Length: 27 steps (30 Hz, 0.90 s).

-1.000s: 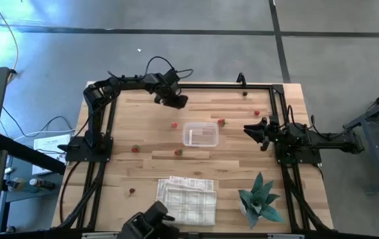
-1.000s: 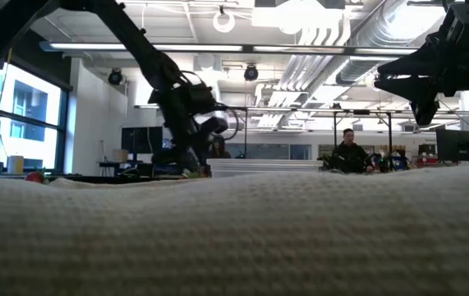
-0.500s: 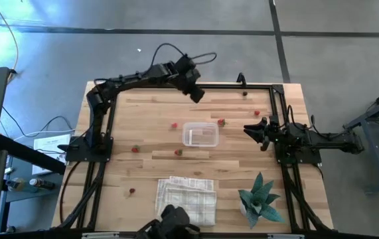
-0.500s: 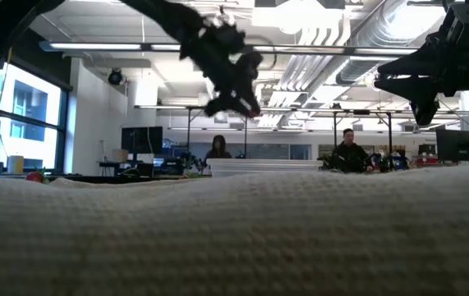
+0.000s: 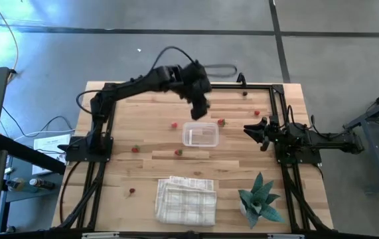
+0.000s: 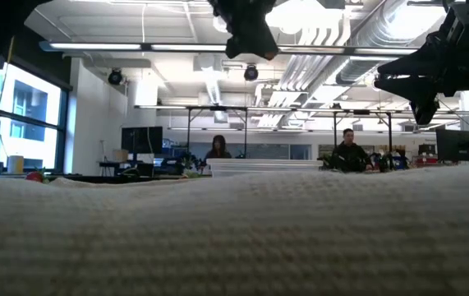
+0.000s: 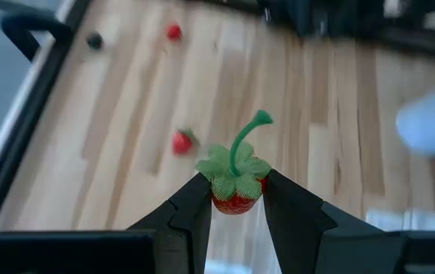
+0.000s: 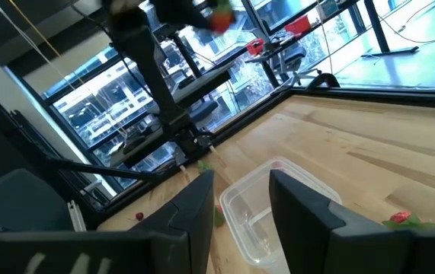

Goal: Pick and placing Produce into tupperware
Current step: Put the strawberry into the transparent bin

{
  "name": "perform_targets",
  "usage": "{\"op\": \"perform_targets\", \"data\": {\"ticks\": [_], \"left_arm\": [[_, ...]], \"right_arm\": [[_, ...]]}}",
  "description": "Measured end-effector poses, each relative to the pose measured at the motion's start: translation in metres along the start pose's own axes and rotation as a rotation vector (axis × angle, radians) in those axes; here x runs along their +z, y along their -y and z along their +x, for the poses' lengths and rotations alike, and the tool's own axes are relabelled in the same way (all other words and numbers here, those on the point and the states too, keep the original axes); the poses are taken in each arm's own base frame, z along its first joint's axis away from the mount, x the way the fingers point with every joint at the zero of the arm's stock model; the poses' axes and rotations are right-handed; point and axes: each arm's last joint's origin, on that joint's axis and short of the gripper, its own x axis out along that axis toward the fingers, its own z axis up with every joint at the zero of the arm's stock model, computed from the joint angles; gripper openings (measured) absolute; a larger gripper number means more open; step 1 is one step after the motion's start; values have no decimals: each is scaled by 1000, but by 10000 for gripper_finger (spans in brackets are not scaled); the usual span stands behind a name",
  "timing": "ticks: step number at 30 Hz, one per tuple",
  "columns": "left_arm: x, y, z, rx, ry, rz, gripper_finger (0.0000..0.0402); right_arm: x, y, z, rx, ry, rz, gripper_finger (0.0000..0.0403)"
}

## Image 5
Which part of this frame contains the white plaid kitchen cloth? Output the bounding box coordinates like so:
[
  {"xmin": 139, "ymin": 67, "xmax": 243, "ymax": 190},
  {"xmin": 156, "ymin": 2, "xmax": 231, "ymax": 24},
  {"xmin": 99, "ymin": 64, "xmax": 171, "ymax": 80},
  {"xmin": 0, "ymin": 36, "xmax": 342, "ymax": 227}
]
[{"xmin": 155, "ymin": 175, "xmax": 218, "ymax": 227}]

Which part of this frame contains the clear plastic tupperware container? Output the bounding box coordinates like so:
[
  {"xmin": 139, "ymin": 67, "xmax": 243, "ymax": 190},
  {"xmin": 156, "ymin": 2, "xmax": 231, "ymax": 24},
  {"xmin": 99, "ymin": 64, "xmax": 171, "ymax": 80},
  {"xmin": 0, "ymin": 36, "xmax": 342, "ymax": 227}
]
[{"xmin": 181, "ymin": 121, "xmax": 220, "ymax": 148}]

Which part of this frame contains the grey lower shelf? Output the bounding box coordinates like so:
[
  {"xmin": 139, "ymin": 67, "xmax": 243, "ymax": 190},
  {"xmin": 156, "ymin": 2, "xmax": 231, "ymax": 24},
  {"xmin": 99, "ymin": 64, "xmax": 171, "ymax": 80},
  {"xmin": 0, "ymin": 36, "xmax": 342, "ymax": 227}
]
[{"xmin": 5, "ymin": 162, "xmax": 62, "ymax": 203}]

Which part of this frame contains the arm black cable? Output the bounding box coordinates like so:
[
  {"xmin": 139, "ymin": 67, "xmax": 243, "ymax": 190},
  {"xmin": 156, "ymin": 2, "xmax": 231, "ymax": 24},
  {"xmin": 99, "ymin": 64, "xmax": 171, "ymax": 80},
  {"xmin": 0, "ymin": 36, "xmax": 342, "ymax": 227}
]
[
  {"xmin": 284, "ymin": 106, "xmax": 351, "ymax": 140},
  {"xmin": 76, "ymin": 45, "xmax": 238, "ymax": 116}
]

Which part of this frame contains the yellow cable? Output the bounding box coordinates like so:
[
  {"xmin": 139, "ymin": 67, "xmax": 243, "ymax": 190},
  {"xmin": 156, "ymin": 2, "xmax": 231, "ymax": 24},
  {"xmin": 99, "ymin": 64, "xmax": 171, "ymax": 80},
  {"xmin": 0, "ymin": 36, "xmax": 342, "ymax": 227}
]
[{"xmin": 0, "ymin": 0, "xmax": 20, "ymax": 82}]

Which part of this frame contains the green succulent in white pot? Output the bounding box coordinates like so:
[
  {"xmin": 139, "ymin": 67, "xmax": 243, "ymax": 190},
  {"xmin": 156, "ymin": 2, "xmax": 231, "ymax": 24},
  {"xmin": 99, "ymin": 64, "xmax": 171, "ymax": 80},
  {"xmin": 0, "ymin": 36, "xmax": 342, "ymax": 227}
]
[{"xmin": 237, "ymin": 171, "xmax": 285, "ymax": 230}]

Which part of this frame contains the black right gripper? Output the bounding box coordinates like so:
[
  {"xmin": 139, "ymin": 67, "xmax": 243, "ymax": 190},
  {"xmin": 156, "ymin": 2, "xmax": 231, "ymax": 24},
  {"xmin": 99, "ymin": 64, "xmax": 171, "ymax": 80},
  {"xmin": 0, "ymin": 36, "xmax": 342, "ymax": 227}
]
[{"xmin": 244, "ymin": 115, "xmax": 280, "ymax": 153}]

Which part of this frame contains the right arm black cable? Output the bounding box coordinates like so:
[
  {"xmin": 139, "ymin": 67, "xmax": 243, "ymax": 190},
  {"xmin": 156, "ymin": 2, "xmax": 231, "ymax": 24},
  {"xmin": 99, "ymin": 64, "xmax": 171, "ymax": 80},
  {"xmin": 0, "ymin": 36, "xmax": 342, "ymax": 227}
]
[{"xmin": 284, "ymin": 106, "xmax": 351, "ymax": 140}]

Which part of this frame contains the black power cable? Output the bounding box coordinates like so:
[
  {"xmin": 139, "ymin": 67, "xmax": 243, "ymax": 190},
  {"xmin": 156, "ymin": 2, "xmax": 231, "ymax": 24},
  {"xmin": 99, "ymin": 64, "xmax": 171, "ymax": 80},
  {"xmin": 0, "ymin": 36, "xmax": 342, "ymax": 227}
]
[{"xmin": 58, "ymin": 161, "xmax": 82, "ymax": 226}]

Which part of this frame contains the dark bottle with white cap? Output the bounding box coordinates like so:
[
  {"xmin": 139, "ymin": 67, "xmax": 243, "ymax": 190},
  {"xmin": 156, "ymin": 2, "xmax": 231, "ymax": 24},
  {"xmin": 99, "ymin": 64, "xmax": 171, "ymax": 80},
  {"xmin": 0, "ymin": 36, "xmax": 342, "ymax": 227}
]
[{"xmin": 29, "ymin": 178, "xmax": 56, "ymax": 192}]

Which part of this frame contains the white metal bracket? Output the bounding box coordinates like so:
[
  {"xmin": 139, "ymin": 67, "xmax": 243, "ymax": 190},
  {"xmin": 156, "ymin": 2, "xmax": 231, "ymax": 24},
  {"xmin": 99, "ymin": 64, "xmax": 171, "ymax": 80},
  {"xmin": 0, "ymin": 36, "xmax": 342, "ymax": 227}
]
[
  {"xmin": 81, "ymin": 232, "xmax": 120, "ymax": 239},
  {"xmin": 267, "ymin": 233, "xmax": 305, "ymax": 239}
]

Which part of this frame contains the clear plastic bottle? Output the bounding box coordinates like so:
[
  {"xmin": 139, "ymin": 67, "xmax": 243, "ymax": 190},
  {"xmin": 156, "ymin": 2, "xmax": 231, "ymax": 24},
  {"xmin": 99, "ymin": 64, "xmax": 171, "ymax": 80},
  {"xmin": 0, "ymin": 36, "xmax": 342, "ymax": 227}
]
[{"xmin": 5, "ymin": 177, "xmax": 31, "ymax": 193}]

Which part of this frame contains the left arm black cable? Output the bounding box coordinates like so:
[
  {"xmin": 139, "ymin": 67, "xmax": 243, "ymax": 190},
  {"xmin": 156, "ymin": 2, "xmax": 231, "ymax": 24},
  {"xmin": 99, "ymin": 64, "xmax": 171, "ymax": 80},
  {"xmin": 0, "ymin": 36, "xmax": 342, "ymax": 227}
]
[{"xmin": 76, "ymin": 45, "xmax": 238, "ymax": 116}]

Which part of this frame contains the black floor cable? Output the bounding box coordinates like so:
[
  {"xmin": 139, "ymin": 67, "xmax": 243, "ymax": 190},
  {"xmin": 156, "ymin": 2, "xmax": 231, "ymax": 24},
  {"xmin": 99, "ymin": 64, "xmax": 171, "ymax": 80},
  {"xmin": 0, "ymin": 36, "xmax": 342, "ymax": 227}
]
[{"xmin": 1, "ymin": 106, "xmax": 77, "ymax": 139}]

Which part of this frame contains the white floor cable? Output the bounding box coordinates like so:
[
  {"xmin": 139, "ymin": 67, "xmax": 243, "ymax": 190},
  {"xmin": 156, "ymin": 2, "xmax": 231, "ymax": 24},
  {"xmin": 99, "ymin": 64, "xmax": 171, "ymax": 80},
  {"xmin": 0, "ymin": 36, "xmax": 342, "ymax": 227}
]
[{"xmin": 12, "ymin": 129, "xmax": 76, "ymax": 142}]

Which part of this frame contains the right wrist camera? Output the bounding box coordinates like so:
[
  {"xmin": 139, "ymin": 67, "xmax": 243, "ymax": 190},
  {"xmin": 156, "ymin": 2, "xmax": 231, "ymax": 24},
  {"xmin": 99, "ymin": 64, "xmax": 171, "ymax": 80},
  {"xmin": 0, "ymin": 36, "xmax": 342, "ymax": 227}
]
[{"xmin": 268, "ymin": 116, "xmax": 280, "ymax": 133}]

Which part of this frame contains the black aluminium table frame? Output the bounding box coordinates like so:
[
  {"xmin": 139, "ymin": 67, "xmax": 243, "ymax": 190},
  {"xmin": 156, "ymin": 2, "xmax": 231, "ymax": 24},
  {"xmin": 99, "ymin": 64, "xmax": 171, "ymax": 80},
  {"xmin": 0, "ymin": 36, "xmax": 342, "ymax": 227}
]
[{"xmin": 51, "ymin": 82, "xmax": 335, "ymax": 239}]

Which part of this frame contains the white paper booklet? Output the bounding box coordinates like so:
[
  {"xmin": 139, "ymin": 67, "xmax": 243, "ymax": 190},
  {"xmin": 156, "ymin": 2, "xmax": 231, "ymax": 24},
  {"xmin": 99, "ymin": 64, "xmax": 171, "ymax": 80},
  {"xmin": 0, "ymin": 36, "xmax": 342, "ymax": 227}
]
[{"xmin": 31, "ymin": 133, "xmax": 72, "ymax": 176}]

